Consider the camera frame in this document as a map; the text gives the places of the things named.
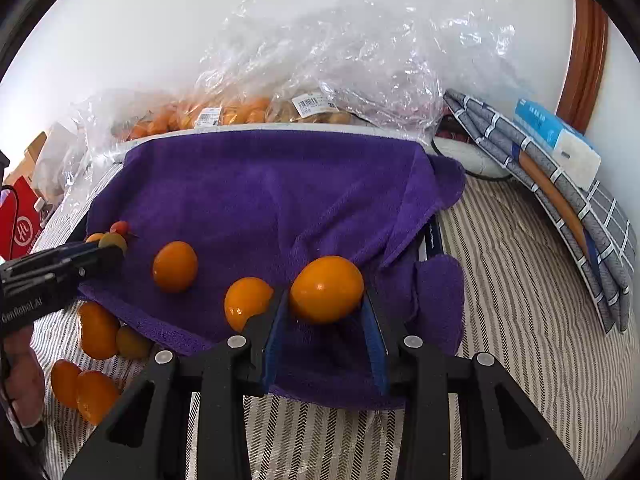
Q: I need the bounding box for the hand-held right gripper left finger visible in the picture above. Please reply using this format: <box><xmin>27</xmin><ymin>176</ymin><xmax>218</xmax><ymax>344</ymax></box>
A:
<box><xmin>62</xmin><ymin>287</ymin><xmax>292</xmax><ymax>480</ymax></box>

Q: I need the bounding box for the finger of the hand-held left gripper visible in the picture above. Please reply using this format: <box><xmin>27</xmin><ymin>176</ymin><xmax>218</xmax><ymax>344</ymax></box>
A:
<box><xmin>65</xmin><ymin>245</ymin><xmax>127</xmax><ymax>282</ymax></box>

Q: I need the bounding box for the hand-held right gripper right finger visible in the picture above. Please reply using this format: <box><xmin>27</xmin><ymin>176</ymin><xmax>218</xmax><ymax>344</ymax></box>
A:
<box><xmin>360</xmin><ymin>292</ymin><xmax>583</xmax><ymax>480</ymax></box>

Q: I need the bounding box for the small yellow-green citrus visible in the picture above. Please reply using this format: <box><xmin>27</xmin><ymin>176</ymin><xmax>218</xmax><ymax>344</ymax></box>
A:
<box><xmin>116</xmin><ymin>325</ymin><xmax>153</xmax><ymax>360</ymax></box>

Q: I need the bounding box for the person's left hand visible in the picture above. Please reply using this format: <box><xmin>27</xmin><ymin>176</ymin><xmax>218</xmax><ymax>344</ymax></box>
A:
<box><xmin>4</xmin><ymin>331</ymin><xmax>47</xmax><ymax>428</ymax></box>

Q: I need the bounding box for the red paper bag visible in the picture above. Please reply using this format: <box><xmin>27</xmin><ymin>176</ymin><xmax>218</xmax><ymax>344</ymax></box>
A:
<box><xmin>0</xmin><ymin>175</ymin><xmax>47</xmax><ymax>261</ymax></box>

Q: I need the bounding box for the small clear plastic bag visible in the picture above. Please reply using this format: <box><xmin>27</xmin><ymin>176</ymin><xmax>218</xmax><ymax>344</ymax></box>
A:
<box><xmin>45</xmin><ymin>95</ymin><xmax>132</xmax><ymax>241</ymax></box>

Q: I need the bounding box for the black box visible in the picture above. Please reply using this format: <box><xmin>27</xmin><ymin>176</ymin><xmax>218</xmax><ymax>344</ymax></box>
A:
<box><xmin>417</xmin><ymin>217</ymin><xmax>446</xmax><ymax>262</ymax></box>

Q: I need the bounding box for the purple towel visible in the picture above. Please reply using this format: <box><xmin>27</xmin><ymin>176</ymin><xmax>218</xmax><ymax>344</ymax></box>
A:
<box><xmin>77</xmin><ymin>130</ymin><xmax>467</xmax><ymax>411</ymax></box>

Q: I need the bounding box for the striped mattress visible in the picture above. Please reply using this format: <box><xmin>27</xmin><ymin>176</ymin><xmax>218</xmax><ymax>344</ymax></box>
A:
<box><xmin>30</xmin><ymin>175</ymin><xmax>632</xmax><ymax>480</ymax></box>

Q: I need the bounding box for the clear bag of oranges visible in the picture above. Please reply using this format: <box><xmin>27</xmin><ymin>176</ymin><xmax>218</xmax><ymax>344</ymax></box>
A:
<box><xmin>110</xmin><ymin>87</ymin><xmax>273</xmax><ymax>142</ymax></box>

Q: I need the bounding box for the dark red packet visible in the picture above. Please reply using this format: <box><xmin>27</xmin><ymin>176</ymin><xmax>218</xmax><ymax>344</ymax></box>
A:
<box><xmin>435</xmin><ymin>115</ymin><xmax>469</xmax><ymax>147</ymax></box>

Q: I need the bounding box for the clear bag of longans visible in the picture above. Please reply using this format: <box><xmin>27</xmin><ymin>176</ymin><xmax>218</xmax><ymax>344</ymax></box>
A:
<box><xmin>267</xmin><ymin>85</ymin><xmax>362</xmax><ymax>126</ymax></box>

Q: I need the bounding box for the brown flat strip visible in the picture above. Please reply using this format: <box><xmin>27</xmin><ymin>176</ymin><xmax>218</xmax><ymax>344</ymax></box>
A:
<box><xmin>519</xmin><ymin>151</ymin><xmax>590</xmax><ymax>257</ymax></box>

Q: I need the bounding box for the grey checked cloth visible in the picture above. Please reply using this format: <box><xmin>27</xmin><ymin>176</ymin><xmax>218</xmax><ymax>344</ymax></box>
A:
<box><xmin>442</xmin><ymin>89</ymin><xmax>638</xmax><ymax>333</ymax></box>

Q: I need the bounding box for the blue white tissue pack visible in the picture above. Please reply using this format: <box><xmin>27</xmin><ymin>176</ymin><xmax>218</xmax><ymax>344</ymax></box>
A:
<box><xmin>512</xmin><ymin>97</ymin><xmax>602</xmax><ymax>191</ymax></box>

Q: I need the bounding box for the large crumpled clear plastic bag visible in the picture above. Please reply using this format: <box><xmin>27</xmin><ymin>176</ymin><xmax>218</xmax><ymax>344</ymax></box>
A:
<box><xmin>195</xmin><ymin>0</ymin><xmax>516</xmax><ymax>146</ymax></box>

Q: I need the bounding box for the wooden door frame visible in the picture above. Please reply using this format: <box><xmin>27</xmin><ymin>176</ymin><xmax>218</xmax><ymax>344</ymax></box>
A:
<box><xmin>555</xmin><ymin>0</ymin><xmax>609</xmax><ymax>136</ymax></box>

